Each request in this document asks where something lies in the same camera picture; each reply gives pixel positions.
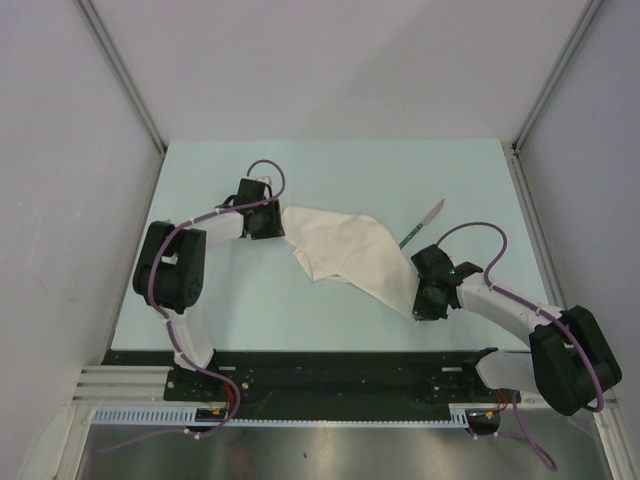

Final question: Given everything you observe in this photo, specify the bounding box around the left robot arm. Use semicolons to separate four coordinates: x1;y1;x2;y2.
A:
132;177;284;400

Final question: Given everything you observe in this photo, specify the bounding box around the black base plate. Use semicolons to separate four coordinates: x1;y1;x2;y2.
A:
102;349;533;423

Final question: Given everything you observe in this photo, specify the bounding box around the knife with green handle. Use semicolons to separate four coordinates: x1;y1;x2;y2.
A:
398;199;445;249

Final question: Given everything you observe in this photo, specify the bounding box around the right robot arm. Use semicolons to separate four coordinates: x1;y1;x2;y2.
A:
411;245;622;416

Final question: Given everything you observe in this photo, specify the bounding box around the aluminium frame rail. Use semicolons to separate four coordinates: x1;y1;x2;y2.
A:
73;366;169;404

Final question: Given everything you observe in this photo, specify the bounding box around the white slotted cable duct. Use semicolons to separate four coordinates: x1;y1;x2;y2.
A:
92;403;474;429

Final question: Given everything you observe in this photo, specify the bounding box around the white cloth napkin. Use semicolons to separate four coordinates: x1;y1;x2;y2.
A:
282;206;418;318

